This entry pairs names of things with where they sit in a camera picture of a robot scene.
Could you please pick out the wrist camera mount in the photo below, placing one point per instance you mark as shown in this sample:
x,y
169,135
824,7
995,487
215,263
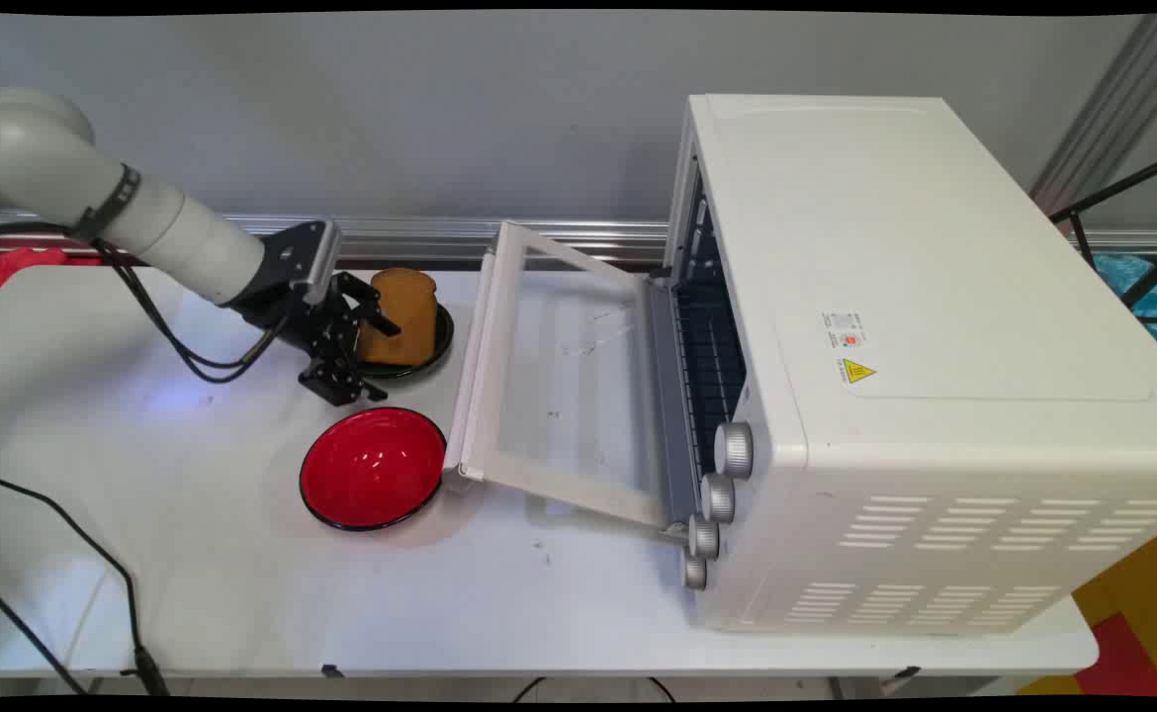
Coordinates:
x,y
304,259

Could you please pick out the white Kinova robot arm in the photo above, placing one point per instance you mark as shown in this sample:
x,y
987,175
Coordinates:
x,y
94,194

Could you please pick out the brown bread slice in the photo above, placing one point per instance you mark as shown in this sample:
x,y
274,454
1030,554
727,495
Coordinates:
x,y
400,315

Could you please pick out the red bowl black rim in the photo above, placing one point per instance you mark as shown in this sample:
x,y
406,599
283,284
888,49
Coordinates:
x,y
373,469

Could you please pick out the blue plastic bag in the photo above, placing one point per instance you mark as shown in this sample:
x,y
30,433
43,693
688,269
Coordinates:
x,y
1154,297

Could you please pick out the aluminium profile rail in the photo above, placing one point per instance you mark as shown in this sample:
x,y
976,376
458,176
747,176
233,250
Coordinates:
x,y
499,237

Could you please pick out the black round plate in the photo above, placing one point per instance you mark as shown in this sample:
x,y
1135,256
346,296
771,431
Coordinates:
x,y
436,346

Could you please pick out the silver oven knob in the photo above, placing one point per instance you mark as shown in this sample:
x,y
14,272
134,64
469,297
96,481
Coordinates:
x,y
718,497
703,536
694,570
734,450

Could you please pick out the black metal rack frame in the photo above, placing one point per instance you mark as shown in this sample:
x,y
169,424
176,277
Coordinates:
x,y
1122,227

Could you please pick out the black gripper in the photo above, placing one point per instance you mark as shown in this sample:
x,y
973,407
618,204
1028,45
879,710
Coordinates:
x,y
313,326

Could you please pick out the white toaster oven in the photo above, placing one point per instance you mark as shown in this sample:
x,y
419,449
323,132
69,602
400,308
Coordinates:
x,y
925,376

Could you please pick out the white glass oven door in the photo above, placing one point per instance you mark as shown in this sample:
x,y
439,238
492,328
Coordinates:
x,y
559,386

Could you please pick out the red cloth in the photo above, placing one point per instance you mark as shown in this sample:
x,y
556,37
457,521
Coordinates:
x,y
13,272

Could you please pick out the aluminium profile post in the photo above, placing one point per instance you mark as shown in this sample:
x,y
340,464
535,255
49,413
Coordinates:
x,y
1108,109

